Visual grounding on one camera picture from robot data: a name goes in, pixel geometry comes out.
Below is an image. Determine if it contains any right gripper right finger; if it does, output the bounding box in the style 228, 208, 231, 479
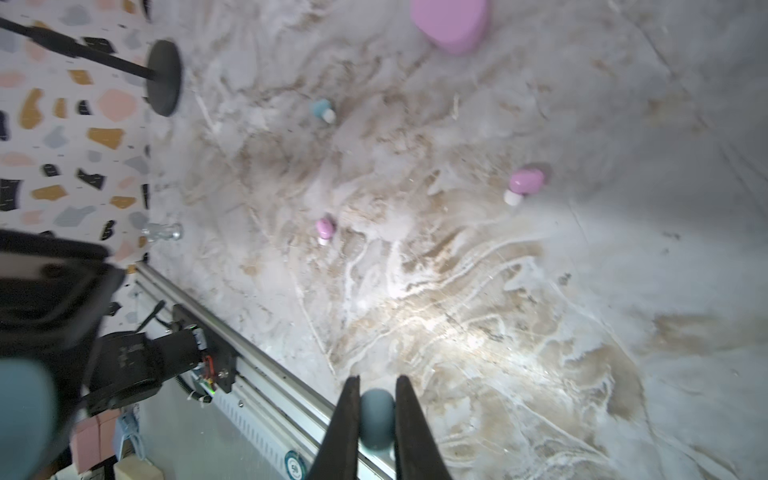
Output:
395, 375, 452, 480

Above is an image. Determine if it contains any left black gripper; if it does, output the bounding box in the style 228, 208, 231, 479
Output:
1, 230, 124, 462

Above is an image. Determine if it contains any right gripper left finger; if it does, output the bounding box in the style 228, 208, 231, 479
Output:
306, 376, 361, 480

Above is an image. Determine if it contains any blue earbud case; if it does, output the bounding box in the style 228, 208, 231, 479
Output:
1, 358, 58, 479

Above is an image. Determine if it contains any pale blue earbud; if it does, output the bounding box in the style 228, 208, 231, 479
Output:
311, 99, 337, 125

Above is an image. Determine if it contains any pink earbud case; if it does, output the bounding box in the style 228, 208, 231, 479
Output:
410, 0, 491, 55

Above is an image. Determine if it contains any round white badge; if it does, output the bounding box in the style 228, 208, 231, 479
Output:
284, 450, 307, 480

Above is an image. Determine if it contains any small clear plastic piece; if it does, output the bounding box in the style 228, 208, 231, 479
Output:
142, 222, 184, 243

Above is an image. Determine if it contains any pink earbud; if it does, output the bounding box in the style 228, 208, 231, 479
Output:
503, 169, 546, 206
315, 216, 336, 245

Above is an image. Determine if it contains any black round microphone stand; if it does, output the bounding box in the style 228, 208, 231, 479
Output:
1, 18, 183, 117

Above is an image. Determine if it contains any pink earbud centre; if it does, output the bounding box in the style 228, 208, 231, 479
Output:
503, 169, 546, 206

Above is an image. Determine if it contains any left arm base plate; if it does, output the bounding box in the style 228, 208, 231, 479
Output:
172, 304, 238, 396

